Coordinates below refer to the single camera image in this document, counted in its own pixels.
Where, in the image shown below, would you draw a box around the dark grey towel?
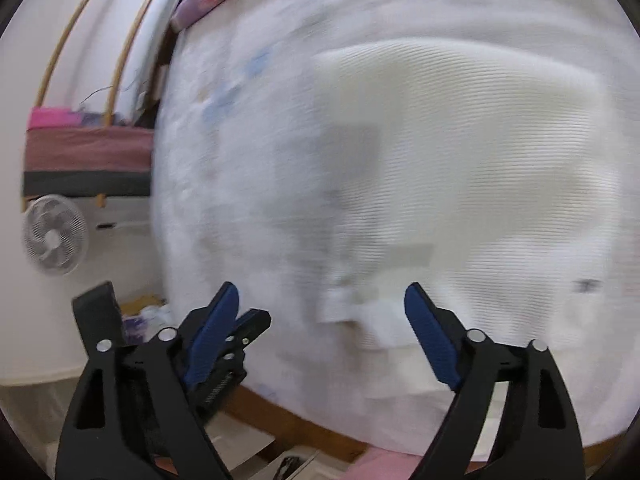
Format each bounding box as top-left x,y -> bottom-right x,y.
22,170 -> 153,199

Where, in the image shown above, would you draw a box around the person's pink pants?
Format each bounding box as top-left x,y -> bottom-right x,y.
345,447 -> 483,480

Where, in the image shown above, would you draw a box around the bed with pale printed sheet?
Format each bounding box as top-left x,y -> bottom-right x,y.
149,0 -> 638,448

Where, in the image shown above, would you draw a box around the pink cloth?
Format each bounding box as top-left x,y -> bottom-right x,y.
27,106 -> 117,131

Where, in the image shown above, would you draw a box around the cardboard box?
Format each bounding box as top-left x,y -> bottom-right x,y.
119,294 -> 170,347

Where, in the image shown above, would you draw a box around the curved bamboo pole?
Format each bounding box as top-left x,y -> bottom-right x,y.
104,0 -> 177,127
35,0 -> 120,109

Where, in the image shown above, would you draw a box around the white electric fan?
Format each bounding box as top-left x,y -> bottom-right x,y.
22,195 -> 89,276

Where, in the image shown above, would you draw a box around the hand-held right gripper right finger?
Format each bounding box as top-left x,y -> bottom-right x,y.
404,282 -> 586,480

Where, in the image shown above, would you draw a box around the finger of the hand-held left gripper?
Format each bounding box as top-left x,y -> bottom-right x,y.
72,281 -> 126,356
231,308 -> 272,348

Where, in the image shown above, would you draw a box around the white button jacket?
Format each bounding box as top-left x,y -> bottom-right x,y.
312,42 -> 623,353

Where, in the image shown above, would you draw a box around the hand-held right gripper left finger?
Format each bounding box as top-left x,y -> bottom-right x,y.
55,281 -> 241,480

